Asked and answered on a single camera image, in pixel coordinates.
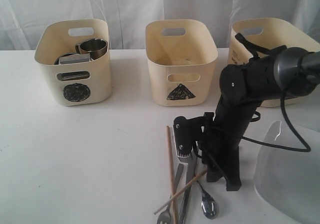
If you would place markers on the steel mug with wire handle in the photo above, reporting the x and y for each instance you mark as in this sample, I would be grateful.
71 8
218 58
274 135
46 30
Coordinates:
74 59

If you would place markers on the steel spoon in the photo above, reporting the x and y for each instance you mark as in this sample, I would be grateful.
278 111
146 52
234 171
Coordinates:
208 204

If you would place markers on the white backdrop curtain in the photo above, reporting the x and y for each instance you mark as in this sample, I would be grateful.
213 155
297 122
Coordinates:
23 21

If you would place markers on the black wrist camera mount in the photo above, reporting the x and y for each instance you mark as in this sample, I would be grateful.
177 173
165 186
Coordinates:
193 135

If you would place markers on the cream bin with triangle mark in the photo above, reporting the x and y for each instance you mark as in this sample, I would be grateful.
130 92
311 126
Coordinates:
181 58

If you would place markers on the cream bin with square mark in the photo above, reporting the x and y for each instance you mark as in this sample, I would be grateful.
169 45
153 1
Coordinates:
240 38

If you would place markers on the steel table knife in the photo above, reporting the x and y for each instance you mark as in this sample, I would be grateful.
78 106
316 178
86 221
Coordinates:
191 166

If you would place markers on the white square plate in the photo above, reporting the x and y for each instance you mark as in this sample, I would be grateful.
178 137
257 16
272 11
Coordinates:
289 181

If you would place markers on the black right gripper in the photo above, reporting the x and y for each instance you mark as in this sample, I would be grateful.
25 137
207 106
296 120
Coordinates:
222 151

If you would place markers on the cream bin with circle mark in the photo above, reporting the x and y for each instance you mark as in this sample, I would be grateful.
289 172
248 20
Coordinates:
76 83

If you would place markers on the diagonal wooden chopstick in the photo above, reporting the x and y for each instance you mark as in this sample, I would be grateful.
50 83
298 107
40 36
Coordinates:
176 195

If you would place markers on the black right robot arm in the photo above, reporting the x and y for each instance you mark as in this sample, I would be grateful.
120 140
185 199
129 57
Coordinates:
283 74

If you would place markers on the steel fork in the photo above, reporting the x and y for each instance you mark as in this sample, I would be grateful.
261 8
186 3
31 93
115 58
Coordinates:
165 216

